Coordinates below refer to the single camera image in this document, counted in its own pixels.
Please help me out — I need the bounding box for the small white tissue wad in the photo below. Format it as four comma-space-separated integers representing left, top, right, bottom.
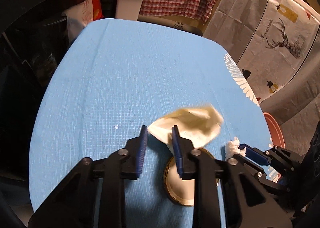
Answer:
225, 137, 246, 161

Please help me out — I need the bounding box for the round gold jar lid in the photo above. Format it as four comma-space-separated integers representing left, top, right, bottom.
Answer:
163, 146, 220, 206

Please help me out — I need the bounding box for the torn white paper piece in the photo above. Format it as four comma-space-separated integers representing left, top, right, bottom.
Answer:
148, 104, 223, 152

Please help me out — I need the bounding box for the pink trash bin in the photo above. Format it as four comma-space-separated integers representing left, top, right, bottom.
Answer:
263, 112, 285, 148

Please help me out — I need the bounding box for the grey cloth curtain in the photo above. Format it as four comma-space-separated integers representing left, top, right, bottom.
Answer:
260, 72, 319, 155

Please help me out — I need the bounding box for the deer print curtain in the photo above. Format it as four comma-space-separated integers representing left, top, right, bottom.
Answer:
203, 0, 319, 104

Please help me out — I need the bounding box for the black shelving unit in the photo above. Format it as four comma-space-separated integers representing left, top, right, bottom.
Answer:
0, 0, 123, 74

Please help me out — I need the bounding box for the red snack bag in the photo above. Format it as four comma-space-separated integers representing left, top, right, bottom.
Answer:
62, 0, 103, 45

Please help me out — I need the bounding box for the white pedal bin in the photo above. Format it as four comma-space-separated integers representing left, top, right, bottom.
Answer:
115, 0, 143, 21

